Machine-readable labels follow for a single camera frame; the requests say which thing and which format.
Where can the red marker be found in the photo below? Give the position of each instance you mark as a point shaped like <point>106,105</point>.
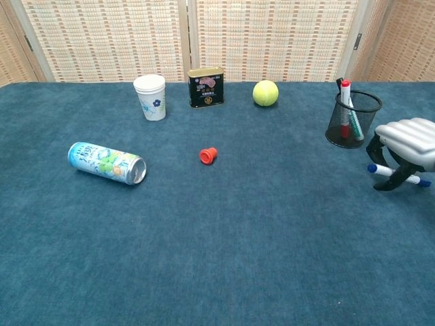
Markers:
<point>346,93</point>

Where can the black mesh pen holder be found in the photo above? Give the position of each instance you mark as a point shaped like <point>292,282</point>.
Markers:
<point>367,119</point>

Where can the small red plastic cap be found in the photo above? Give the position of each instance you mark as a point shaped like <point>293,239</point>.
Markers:
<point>207,157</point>

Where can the black screen hinge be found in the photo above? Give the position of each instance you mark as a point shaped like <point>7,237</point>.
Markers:
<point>28,43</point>
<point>358,40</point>

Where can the light blue beverage can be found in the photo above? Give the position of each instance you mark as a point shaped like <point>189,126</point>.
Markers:
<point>102,161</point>

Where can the blue felt table cloth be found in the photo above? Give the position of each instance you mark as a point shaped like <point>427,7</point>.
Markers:
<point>217,237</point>

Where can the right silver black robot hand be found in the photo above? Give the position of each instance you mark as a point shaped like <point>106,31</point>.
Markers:
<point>413,139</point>

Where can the blue-capped white marker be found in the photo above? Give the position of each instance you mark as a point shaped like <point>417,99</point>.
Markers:
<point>382,170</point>

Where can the white paper cup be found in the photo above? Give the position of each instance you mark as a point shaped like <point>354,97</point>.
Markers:
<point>151,100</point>

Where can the black tin with gold lid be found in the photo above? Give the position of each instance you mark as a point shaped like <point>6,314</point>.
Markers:
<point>206,89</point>

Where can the woven bamboo screen panel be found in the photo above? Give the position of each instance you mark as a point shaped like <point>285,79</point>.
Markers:
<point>108,37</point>
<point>272,37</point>
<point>13,51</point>
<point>404,40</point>

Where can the yellow-green tennis ball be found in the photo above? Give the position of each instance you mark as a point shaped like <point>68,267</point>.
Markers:
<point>265,93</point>

